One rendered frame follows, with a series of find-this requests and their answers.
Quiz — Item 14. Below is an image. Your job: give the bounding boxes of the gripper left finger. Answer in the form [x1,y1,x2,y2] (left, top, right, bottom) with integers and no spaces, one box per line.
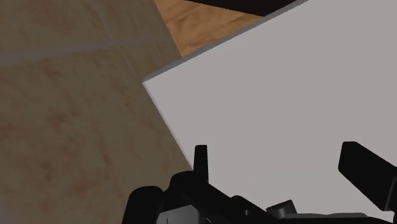
[121,144,280,224]

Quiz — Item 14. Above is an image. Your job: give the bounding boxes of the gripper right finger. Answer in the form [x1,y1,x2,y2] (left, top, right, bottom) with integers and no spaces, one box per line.
[337,141,397,213]

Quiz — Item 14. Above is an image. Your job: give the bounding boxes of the white table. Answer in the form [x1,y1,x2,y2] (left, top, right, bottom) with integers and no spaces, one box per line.
[142,0,397,218]

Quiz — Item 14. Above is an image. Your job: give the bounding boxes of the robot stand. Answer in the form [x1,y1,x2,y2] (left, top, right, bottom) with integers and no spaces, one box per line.
[186,0,298,17]

